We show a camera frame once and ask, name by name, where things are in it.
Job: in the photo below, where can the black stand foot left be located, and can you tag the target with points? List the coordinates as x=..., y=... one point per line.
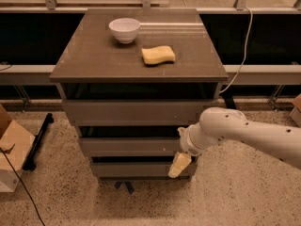
x=29, y=163

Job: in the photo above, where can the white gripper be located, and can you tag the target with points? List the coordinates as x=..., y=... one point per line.
x=187, y=140

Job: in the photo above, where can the grey middle drawer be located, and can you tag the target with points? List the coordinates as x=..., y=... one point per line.
x=129, y=146

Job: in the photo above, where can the white ceramic bowl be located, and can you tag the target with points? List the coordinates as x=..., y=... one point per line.
x=124, y=30

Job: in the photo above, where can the black post behind cabinet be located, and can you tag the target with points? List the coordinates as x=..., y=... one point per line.
x=227, y=95

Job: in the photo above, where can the cardboard box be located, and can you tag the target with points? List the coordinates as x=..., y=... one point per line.
x=296, y=112
x=16, y=143

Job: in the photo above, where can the cardboard box right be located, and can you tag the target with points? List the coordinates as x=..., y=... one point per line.
x=296, y=112

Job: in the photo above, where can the cardboard box left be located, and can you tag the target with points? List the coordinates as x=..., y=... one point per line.
x=16, y=143

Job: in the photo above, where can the grey bottom drawer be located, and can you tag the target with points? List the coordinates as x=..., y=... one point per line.
x=118, y=170

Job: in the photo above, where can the grey drawer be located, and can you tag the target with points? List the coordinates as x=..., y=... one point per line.
x=126, y=112
x=118, y=170
x=129, y=146

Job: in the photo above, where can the yellow sponge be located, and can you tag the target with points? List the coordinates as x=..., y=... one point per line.
x=157, y=55

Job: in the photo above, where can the grey top drawer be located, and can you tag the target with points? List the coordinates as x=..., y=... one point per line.
x=126, y=112

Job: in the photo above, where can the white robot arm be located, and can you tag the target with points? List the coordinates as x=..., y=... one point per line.
x=216, y=125

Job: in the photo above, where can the grey drawer cabinet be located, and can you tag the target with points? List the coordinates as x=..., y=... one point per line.
x=95, y=66

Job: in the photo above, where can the metal window railing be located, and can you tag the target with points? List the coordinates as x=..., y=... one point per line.
x=237, y=74

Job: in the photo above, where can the blue tape cross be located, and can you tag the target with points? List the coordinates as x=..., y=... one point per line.
x=127, y=184

